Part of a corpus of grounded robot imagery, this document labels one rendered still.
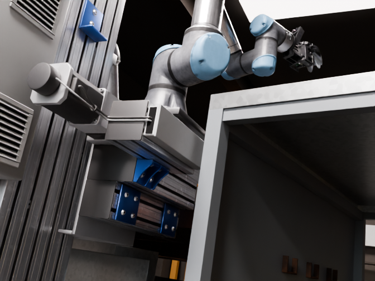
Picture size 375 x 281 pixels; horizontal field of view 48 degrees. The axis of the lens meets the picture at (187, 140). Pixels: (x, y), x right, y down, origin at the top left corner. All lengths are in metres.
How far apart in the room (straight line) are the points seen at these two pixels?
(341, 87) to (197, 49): 0.41
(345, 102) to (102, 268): 1.01
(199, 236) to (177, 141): 0.21
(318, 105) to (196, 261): 0.41
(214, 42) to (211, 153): 0.34
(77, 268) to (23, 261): 0.62
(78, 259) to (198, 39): 0.92
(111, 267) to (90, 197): 0.51
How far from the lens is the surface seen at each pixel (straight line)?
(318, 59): 1.65
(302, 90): 0.92
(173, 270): 7.32
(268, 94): 0.95
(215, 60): 1.16
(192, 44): 1.17
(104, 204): 1.02
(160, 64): 1.26
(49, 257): 1.10
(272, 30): 1.44
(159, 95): 1.21
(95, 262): 1.57
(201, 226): 0.94
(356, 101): 0.88
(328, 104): 0.89
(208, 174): 0.96
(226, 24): 1.48
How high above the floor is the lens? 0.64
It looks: 17 degrees up
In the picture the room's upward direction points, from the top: 9 degrees clockwise
